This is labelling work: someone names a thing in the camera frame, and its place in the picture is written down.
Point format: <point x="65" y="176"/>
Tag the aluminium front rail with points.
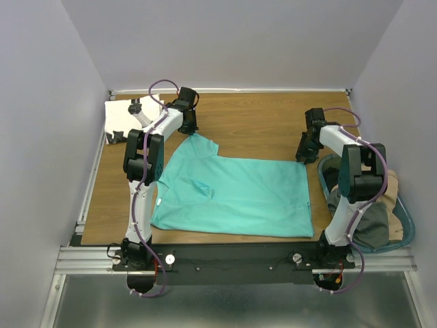
<point x="99" y="260"/>

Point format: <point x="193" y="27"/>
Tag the aluminium back rail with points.
<point x="224" y="90"/>

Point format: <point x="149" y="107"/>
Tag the grey t shirt in basket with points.
<point x="373" y="228"/>

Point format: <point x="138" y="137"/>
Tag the aluminium rail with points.
<point x="82" y="217"/>
<point x="224" y="90"/>
<point x="99" y="260"/>

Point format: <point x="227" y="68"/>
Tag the aluminium left side rail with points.
<point x="82" y="217"/>

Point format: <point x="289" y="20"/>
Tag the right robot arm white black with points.
<point x="363" y="178"/>

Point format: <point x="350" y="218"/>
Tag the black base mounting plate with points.
<point x="300" y="271"/>

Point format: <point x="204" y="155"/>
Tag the teal t shirt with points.
<point x="200" y="191"/>

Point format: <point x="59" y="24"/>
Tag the teal plastic laundry basket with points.
<point x="328" y="172"/>

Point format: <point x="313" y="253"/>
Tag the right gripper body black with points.
<point x="307" y="149"/>

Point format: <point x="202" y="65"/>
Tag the beige t shirt in basket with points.
<point x="395" y="226"/>

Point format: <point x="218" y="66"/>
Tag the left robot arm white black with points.
<point x="144" y="164"/>

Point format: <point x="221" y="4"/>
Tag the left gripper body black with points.
<point x="190" y="128"/>

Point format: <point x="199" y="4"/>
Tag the folded white printed t shirt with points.
<point x="119" y="121"/>

